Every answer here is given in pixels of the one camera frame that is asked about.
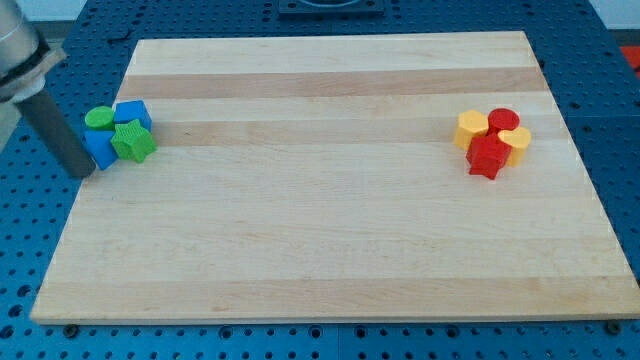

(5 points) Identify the green circle block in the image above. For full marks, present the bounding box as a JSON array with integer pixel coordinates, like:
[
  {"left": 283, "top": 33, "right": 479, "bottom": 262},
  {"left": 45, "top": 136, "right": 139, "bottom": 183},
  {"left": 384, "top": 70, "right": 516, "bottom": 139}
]
[{"left": 84, "top": 106, "right": 115, "bottom": 131}]

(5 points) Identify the yellow hexagon block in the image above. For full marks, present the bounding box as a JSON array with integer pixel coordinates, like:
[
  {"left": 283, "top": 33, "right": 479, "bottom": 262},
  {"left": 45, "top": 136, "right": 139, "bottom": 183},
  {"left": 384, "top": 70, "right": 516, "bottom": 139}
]
[{"left": 453, "top": 110, "right": 489, "bottom": 150}]

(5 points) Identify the blue cube block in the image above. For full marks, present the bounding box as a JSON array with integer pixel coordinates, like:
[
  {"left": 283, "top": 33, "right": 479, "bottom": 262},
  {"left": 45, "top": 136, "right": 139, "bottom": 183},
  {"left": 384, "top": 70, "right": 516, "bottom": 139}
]
[{"left": 114, "top": 100, "right": 152, "bottom": 132}]

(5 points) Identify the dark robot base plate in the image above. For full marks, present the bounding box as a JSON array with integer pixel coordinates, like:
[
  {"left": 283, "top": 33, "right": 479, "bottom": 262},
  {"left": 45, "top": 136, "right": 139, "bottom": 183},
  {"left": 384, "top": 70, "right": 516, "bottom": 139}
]
[{"left": 275, "top": 0, "right": 386, "bottom": 16}]

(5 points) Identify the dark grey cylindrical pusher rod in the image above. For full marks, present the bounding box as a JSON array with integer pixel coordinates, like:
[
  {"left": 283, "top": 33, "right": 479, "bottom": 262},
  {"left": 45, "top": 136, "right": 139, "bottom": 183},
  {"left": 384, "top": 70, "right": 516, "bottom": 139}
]
[{"left": 16, "top": 89, "right": 96, "bottom": 179}]

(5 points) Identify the red circle block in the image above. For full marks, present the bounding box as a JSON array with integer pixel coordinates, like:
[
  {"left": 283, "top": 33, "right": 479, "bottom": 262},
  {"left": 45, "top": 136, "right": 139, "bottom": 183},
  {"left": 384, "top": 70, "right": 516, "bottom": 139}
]
[{"left": 487, "top": 108, "right": 520, "bottom": 135}]

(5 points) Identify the green star block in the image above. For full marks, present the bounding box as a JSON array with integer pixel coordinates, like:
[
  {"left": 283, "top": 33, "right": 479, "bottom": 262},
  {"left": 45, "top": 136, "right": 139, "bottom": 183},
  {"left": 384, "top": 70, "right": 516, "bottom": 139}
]
[{"left": 110, "top": 119, "right": 157, "bottom": 163}]

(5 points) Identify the yellow heart block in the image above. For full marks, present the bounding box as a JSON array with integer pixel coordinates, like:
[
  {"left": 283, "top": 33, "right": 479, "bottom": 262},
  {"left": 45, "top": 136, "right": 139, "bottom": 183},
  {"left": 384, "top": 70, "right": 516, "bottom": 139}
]
[{"left": 498, "top": 127, "right": 532, "bottom": 167}]

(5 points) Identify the light wooden board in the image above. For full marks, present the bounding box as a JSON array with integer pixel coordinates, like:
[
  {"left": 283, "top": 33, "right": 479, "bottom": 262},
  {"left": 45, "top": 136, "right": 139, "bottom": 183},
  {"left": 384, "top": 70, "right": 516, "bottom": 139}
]
[{"left": 31, "top": 31, "right": 639, "bottom": 325}]

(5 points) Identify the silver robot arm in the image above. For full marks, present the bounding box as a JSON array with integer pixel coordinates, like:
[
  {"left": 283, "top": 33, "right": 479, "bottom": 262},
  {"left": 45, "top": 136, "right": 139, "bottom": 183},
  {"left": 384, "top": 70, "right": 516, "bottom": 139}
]
[{"left": 1, "top": 0, "right": 96, "bottom": 179}]

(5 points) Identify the red star block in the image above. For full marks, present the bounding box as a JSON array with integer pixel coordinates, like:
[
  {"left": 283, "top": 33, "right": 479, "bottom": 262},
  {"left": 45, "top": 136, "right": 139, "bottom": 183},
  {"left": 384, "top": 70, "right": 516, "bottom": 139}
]
[{"left": 466, "top": 133, "right": 512, "bottom": 180}]

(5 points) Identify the blue angular block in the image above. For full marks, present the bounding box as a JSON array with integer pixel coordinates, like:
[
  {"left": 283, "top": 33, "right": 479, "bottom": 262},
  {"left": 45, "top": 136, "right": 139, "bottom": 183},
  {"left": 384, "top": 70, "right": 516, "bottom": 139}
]
[{"left": 84, "top": 130, "right": 118, "bottom": 170}]

